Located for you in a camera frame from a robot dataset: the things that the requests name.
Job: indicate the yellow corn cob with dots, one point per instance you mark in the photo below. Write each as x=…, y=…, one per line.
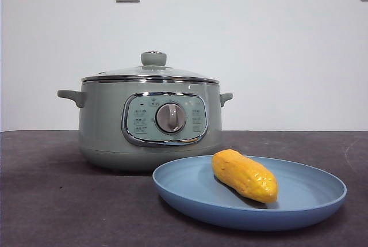
x=244, y=175

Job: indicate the glass lid with green knob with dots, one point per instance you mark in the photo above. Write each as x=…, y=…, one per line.
x=153, y=58

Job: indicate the blue round plate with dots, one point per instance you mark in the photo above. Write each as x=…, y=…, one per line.
x=187, y=189

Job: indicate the green electric steamer pot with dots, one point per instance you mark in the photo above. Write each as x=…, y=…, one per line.
x=100, y=123

